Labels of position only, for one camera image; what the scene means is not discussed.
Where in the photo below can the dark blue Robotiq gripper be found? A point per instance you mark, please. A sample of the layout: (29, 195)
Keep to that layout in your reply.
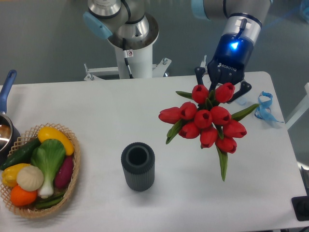
(228, 63)

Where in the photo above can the red tulip bouquet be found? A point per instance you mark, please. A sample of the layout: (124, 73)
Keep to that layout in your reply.
(203, 117)

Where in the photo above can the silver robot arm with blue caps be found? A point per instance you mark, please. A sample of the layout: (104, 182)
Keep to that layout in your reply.
(245, 19)

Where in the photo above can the dark grey ribbed vase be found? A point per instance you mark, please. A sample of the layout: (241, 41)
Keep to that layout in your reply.
(138, 162)

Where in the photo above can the light blue ribbon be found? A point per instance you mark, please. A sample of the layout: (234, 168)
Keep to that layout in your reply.
(261, 109)

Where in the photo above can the black device at table edge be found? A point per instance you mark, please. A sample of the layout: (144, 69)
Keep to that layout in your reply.
(301, 207)

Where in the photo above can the yellow squash toy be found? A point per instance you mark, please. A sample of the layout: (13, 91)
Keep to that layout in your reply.
(46, 133)

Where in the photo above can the purple sweet potato toy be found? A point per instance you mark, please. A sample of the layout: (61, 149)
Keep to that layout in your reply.
(64, 174)

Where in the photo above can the green bok choy toy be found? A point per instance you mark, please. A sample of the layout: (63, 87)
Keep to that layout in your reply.
(48, 157)

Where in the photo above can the woven wicker basket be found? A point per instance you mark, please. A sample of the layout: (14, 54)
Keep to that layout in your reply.
(30, 211)

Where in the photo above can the dark green cucumber toy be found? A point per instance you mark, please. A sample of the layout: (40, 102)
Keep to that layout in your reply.
(21, 155)

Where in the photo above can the cream garlic bulb toy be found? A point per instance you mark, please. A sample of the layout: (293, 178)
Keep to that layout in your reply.
(30, 178)

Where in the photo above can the green bean pod toy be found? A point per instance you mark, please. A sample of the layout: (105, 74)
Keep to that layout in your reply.
(49, 202)

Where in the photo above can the yellow bell pepper toy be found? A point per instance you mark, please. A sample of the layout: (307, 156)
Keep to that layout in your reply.
(9, 175)

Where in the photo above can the orange fruit toy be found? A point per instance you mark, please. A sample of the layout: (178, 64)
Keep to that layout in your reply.
(21, 197)

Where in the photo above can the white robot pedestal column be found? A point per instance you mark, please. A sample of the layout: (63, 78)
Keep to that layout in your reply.
(140, 62)

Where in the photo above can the white metal base bracket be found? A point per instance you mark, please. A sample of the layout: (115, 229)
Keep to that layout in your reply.
(159, 70)

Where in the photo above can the blue-handled steel saucepan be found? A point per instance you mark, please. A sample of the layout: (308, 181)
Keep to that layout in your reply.
(8, 132)

